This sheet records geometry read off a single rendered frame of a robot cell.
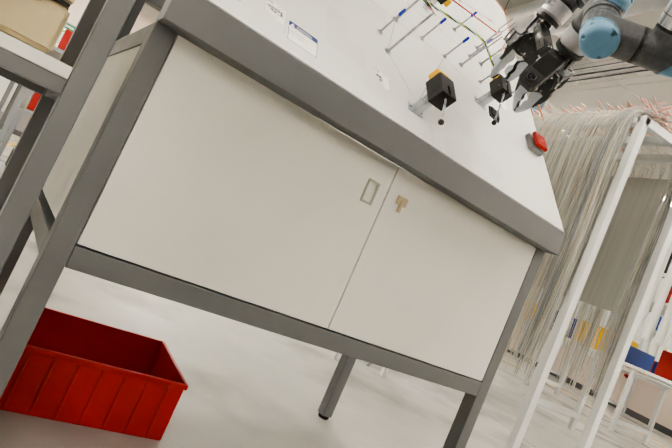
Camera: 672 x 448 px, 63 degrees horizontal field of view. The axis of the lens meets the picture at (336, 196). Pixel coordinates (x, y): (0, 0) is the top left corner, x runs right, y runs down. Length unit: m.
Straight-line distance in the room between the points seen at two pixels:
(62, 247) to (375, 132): 0.62
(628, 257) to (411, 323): 1.27
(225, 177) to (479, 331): 0.83
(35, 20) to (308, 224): 0.60
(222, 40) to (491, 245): 0.87
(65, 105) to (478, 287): 1.05
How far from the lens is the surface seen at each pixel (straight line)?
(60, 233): 1.02
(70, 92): 0.95
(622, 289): 2.42
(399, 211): 1.26
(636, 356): 4.68
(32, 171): 0.95
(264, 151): 1.08
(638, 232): 2.48
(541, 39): 1.58
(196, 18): 1.00
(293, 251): 1.15
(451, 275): 1.43
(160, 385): 1.39
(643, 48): 1.28
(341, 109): 1.11
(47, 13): 0.99
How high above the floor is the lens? 0.58
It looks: 5 degrees up
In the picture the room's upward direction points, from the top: 24 degrees clockwise
